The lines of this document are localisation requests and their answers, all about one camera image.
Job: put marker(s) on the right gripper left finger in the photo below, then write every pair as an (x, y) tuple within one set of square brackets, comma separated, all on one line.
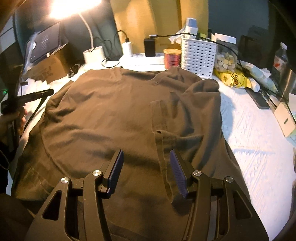
[(111, 174)]

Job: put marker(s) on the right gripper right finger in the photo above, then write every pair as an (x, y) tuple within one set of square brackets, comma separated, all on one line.
[(182, 171)]

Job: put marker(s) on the dark brown t-shirt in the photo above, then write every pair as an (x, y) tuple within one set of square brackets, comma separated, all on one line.
[(145, 114)]

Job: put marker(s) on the brown cardboard box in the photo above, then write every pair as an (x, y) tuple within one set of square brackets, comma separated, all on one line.
[(54, 67)]

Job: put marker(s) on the black tablet screen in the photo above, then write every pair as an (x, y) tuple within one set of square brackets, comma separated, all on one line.
[(44, 42)]

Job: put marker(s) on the black smartphone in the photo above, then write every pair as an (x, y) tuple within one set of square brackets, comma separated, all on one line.
[(258, 99)]

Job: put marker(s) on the yellow duck snack bag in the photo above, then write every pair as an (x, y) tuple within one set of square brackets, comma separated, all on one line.
[(237, 80)]

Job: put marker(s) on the white desk lamp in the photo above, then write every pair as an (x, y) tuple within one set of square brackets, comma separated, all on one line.
[(63, 9)]

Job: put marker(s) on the white power strip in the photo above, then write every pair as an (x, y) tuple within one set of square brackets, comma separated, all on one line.
[(139, 62)]

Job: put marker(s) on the red tin can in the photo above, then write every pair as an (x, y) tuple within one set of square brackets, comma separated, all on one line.
[(172, 58)]

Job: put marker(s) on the white perforated plastic basket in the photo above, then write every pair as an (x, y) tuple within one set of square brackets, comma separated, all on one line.
[(198, 56)]

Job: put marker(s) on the white small box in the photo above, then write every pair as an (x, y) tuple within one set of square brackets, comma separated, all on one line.
[(285, 120)]

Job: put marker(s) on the clear jar with white lid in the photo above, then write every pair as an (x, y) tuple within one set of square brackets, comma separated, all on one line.
[(226, 56)]

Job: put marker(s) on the tissue pack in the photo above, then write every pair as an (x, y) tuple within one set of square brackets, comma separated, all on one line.
[(259, 77)]

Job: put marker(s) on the white usb charger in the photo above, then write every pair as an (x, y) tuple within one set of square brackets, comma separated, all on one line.
[(127, 48)]

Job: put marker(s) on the black power adapter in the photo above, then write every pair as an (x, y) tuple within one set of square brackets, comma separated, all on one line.
[(149, 47)]

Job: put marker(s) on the blue white bottle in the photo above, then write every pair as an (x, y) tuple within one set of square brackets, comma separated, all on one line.
[(191, 28)]

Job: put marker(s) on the plastic water bottle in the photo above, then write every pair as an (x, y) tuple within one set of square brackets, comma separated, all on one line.
[(279, 64)]

